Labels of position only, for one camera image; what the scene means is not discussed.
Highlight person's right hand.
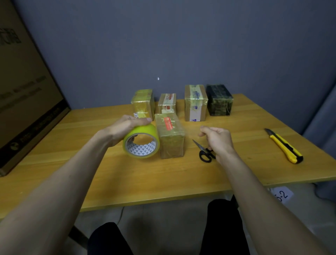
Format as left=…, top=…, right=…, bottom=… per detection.
left=198, top=125, right=236, bottom=161

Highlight person's left hand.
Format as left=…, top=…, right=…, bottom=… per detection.
left=96, top=114, right=153, bottom=148

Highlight black handled scissors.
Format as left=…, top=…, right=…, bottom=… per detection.
left=192, top=139, right=217, bottom=163

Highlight yellow tape roll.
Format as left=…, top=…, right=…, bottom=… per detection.
left=122, top=123, right=161, bottom=159

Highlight small carton yellow tape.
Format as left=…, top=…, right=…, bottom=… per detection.
left=130, top=89, right=156, bottom=121

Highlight black cardboard box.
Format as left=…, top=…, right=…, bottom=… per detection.
left=205, top=84, right=234, bottom=117

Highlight brown box with white label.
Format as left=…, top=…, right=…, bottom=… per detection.
left=184, top=84, right=209, bottom=122

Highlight small carton red label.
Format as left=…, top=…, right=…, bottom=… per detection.
left=157, top=93, right=177, bottom=115

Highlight person's left forearm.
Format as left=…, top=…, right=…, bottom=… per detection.
left=0, top=132, right=111, bottom=255

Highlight person's right forearm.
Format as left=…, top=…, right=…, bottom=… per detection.
left=219, top=152, right=331, bottom=255

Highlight person's black trousers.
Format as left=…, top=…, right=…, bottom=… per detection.
left=87, top=195, right=251, bottom=255

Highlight yellow utility knife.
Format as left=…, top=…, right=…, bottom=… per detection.
left=264, top=128, right=304, bottom=165

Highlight white paper floor label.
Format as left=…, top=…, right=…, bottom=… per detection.
left=269, top=186, right=294, bottom=203

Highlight large flat brown carton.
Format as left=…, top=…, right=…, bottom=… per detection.
left=0, top=0, right=71, bottom=177

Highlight grey pleated curtain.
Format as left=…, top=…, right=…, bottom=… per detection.
left=303, top=84, right=336, bottom=201

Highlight black table leg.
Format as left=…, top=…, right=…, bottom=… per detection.
left=68, top=225, right=90, bottom=250

